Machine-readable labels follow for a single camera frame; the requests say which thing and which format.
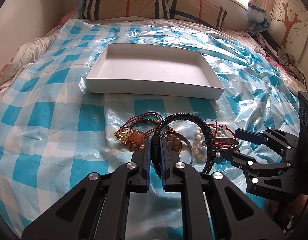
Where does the blue white checkered plastic sheet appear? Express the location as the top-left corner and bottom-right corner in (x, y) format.
(0, 20), (300, 236)

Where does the pink white bead bracelet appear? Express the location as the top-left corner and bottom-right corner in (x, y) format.
(192, 126), (222, 164)

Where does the red braided cord bracelet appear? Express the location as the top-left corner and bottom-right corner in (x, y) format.
(206, 119), (241, 153)

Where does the right patterned curtain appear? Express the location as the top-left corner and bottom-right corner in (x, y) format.
(247, 0), (275, 36)

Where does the amber bead bracelet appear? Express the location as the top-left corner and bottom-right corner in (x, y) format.
(163, 132), (182, 155)

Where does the black braided leather bracelet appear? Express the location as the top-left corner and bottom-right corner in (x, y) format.
(152, 112), (217, 177)

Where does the white shallow cardboard tray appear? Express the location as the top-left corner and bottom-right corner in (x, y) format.
(86, 43), (224, 100)

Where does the brown cord amber pendant bracelet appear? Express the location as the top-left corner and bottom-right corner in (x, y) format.
(114, 111), (163, 152)

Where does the right plaid pillow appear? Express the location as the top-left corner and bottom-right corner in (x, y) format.
(167, 0), (228, 31)

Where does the pile of dark clothes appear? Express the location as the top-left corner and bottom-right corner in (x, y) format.
(254, 31), (305, 85)

